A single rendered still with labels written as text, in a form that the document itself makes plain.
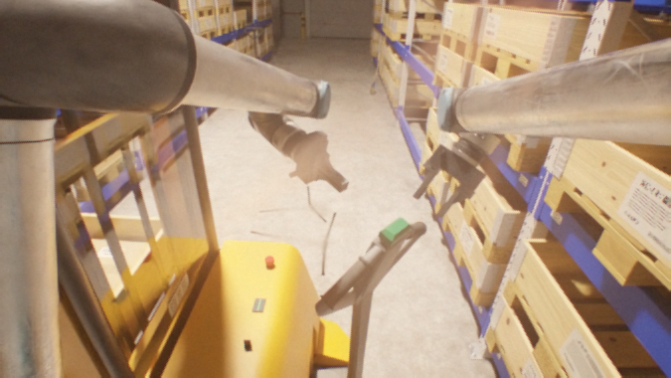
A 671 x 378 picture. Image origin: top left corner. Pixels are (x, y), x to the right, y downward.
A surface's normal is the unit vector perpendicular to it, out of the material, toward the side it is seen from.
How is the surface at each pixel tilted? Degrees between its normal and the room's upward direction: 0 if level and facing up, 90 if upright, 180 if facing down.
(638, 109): 109
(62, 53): 87
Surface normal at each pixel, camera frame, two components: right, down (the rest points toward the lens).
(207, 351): 0.03, -0.88
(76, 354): -0.03, 0.47
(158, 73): 0.80, 0.40
